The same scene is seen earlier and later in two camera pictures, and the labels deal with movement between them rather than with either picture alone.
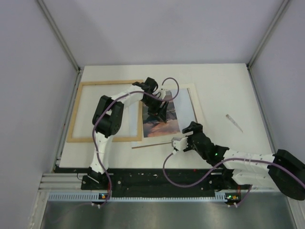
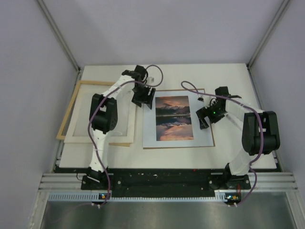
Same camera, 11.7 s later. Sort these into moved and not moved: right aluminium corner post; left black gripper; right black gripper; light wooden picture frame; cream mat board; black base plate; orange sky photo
Moved: right black gripper; light wooden picture frame; left black gripper; orange sky photo; cream mat board
Not moved: right aluminium corner post; black base plate
